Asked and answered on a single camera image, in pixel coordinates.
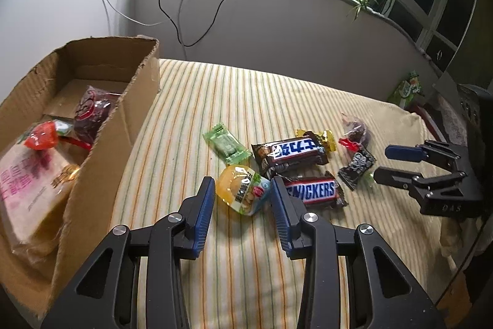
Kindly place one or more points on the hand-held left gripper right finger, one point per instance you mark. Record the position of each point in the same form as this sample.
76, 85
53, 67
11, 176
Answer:
279, 213

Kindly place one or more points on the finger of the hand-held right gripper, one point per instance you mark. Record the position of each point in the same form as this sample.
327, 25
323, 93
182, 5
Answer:
393, 176
402, 153

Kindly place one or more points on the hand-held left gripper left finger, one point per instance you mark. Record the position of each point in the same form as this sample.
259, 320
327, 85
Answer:
204, 209

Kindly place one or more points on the yellow jelly cup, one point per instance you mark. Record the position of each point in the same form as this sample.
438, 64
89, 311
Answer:
235, 188

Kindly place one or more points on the small black snack packet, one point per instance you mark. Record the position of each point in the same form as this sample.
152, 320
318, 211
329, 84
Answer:
356, 167

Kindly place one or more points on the brown chocolate bar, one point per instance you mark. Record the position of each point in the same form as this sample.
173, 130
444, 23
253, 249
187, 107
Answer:
316, 192
289, 151

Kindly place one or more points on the clear dark plum packet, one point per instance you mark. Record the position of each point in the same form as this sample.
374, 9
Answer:
358, 130

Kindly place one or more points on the small red candy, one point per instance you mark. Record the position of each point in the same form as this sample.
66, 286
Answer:
348, 144

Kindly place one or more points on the green candy packet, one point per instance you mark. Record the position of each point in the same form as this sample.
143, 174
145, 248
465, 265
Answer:
227, 146

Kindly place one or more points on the gold candy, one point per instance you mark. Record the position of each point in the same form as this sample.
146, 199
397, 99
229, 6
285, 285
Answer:
327, 139

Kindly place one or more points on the brown cardboard box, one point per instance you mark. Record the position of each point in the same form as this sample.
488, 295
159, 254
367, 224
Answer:
100, 175

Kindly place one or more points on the dark red plum packet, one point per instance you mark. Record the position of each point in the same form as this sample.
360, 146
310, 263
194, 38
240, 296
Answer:
92, 113

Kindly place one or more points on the small green candy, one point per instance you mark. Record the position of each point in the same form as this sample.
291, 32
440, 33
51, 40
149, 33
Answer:
63, 126

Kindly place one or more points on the sliced bread packet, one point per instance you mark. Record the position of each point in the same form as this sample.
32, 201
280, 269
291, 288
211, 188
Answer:
30, 198

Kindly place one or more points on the red candy packet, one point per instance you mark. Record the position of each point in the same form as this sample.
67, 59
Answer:
40, 136

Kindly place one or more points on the green printed bag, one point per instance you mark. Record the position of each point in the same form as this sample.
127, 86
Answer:
408, 88

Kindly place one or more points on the striped bed sheet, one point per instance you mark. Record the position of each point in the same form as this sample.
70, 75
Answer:
250, 94

